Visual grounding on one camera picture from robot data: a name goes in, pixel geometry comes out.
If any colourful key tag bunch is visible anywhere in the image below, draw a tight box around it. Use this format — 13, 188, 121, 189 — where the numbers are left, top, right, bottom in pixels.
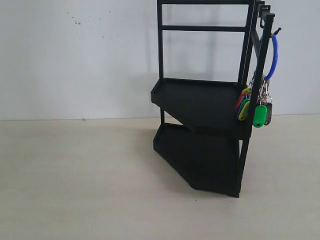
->
234, 33, 279, 128

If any black metal two-tier rack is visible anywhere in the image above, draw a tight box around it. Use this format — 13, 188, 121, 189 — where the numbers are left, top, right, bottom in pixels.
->
150, 0, 278, 198

